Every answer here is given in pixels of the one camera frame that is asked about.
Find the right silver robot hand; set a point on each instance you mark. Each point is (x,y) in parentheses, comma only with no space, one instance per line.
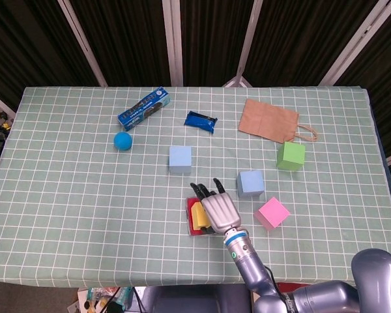
(220,212)

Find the yellow foam cube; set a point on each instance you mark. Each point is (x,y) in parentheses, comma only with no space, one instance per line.
(198,216)

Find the pink foam cube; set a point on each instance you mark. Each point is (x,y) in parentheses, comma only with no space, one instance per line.
(272,213)

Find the green foam cube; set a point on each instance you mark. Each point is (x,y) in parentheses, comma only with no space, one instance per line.
(291,156)

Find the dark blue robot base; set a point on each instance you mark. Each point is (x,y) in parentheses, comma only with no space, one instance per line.
(195,300)

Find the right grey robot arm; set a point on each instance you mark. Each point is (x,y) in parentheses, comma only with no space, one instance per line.
(280,280)

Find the clear tray with red inside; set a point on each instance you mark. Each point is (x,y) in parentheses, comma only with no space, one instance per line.
(190,215)

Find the blue snack packet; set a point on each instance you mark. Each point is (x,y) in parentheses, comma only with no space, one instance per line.
(200,122)

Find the brown paper sheet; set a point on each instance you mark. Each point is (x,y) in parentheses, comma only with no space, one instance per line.
(267,122)

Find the red plastic bin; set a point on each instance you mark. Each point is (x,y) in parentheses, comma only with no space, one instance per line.
(296,286)

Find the blue ball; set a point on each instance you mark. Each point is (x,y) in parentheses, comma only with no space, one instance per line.
(122,141)

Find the blue cookie box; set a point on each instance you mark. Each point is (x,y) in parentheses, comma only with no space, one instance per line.
(143,109)

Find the green checkered tablecloth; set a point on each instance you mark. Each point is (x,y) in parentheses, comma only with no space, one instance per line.
(84,195)

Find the dark pleated partition panel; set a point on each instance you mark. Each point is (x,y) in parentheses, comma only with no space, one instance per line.
(211,39)
(26,49)
(299,42)
(387,65)
(127,42)

